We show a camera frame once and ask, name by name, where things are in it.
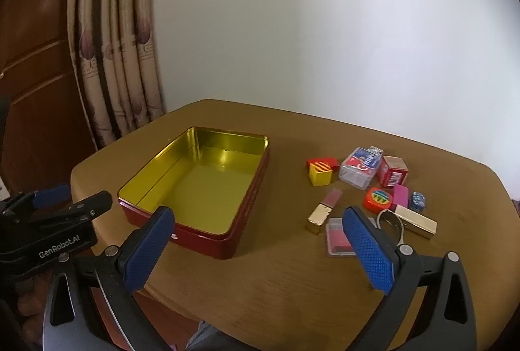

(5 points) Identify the clear playing card box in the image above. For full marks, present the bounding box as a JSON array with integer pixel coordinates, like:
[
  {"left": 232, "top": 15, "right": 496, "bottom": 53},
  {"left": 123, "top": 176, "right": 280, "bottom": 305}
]
[{"left": 338, "top": 146, "right": 384, "bottom": 190}]

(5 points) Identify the pink rectangular block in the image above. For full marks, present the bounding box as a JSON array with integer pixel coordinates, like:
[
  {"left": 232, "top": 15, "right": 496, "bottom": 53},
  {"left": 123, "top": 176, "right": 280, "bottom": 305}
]
[{"left": 390, "top": 184, "right": 409, "bottom": 209}]

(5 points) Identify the gold pink lipstick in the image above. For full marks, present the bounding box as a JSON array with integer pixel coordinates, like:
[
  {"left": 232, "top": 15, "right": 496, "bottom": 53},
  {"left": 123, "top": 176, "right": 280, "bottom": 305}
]
[{"left": 305, "top": 188, "right": 344, "bottom": 235}]

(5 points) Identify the blue patterned small pouch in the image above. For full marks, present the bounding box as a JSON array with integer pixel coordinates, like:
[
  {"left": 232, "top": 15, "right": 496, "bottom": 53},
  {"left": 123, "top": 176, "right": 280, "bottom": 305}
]
[{"left": 408, "top": 191, "right": 426, "bottom": 213}]

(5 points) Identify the yellow red striped block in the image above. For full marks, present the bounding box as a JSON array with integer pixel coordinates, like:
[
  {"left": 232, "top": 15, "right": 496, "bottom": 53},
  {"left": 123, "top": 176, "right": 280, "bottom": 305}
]
[{"left": 308, "top": 163, "right": 333, "bottom": 187}]

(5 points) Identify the brown wooden door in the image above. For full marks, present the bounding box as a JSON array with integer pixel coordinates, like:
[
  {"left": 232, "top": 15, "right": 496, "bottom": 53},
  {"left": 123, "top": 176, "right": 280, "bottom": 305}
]
[{"left": 1, "top": 0, "right": 94, "bottom": 194}]

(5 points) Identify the red gold metal tin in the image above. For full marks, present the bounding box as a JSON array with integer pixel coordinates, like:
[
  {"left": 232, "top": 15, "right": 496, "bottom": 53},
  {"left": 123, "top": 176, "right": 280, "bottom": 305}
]
[{"left": 118, "top": 127, "right": 270, "bottom": 259}]

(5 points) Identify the red white small carton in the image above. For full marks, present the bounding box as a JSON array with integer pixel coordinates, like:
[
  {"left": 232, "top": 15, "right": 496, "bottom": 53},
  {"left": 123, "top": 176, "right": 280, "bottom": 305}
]
[{"left": 377, "top": 156, "right": 409, "bottom": 188}]

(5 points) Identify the clear box red insert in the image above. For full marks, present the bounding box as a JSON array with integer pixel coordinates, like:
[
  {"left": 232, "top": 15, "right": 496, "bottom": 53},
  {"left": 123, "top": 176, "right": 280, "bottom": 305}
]
[{"left": 325, "top": 217, "right": 356, "bottom": 257}]

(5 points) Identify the patterned beige curtain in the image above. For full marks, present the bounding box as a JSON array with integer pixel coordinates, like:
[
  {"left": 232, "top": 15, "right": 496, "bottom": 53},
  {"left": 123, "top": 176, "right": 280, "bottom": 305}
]
[{"left": 66, "top": 0, "right": 165, "bottom": 149}]

